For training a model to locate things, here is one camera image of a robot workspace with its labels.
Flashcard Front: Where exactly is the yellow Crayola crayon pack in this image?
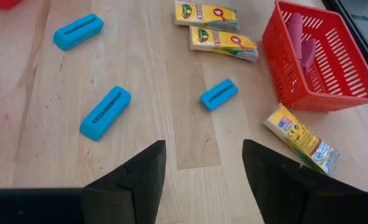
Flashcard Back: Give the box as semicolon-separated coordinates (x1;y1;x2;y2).
263;103;341;175
173;1;240;33
189;26;260;62

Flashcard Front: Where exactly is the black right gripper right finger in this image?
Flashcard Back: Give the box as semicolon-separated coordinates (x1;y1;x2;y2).
242;139;364;224

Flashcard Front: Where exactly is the blue Ticonderoga eraser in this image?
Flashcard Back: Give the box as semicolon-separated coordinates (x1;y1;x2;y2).
200;78;239;111
79;86;132;142
53;13;105;52

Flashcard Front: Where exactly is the pink eraser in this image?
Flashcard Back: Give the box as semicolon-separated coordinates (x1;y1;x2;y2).
286;12;304;63
300;37;318;75

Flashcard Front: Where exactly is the red desk lamp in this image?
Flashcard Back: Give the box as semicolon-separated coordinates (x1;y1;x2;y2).
0;0;22;10

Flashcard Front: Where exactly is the red basket holding pink items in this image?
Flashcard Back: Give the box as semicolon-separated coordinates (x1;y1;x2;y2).
262;0;368;112

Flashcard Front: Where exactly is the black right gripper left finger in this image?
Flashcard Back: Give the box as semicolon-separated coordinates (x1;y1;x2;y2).
81;139;167;224

